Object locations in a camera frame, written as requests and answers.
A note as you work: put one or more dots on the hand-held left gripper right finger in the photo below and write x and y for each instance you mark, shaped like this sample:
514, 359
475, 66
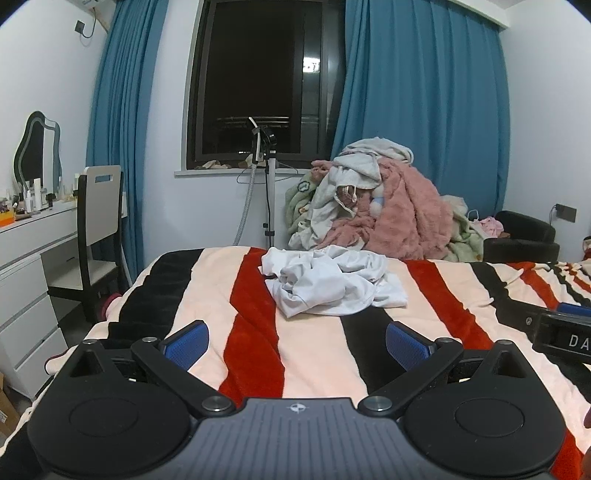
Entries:
408, 344

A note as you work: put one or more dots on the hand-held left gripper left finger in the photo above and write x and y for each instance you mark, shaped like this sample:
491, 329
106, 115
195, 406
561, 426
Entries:
187, 344

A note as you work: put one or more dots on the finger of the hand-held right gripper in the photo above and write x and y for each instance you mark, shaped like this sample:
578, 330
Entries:
575, 309

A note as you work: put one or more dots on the white t-shirt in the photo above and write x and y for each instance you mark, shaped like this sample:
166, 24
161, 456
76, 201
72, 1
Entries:
323, 281

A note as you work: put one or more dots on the black armchair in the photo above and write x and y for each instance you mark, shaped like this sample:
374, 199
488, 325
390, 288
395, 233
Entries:
526, 230

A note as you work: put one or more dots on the red black cream striped blanket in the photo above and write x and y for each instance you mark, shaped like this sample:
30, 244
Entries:
314, 360

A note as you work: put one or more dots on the small pink cloth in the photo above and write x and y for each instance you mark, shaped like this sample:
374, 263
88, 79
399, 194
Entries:
491, 226

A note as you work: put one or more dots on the pink fluffy blanket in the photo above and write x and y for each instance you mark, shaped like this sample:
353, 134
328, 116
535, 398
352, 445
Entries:
406, 212

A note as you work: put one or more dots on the white and blue plush toy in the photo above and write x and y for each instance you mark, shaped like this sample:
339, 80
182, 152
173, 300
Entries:
378, 203

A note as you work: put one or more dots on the black and white chair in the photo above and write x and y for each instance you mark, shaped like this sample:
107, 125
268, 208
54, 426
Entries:
99, 207

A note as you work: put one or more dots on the white vanity desk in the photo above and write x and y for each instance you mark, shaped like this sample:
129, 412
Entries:
27, 295

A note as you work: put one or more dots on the garment steamer on stand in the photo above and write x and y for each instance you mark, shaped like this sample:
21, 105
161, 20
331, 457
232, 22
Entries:
271, 194

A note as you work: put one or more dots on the pale green blanket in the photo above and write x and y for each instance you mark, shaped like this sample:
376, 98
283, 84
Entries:
295, 203

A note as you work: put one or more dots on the small beige cloth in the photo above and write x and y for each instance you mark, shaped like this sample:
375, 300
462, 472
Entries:
212, 165

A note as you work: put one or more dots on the cardboard box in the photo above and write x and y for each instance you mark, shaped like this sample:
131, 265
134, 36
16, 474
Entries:
7, 406

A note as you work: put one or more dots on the light grey hoodie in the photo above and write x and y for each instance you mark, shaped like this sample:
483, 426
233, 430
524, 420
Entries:
360, 159

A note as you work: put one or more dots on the group of cosmetic bottles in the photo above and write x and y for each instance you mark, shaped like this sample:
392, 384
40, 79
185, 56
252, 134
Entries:
30, 201

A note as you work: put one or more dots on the blue curtain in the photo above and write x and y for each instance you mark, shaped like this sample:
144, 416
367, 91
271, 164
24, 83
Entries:
124, 138
438, 92

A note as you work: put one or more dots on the orange box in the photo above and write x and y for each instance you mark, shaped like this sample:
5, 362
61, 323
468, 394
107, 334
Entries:
7, 218

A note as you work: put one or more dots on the wavy black-framed mirror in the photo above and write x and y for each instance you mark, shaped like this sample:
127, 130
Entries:
32, 152

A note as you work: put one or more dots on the dark window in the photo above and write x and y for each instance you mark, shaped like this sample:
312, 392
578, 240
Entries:
249, 69

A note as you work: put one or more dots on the white air conditioner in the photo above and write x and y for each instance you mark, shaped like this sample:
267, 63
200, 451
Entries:
92, 3

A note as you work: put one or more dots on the dark wall socket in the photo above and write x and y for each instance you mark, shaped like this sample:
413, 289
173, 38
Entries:
567, 213

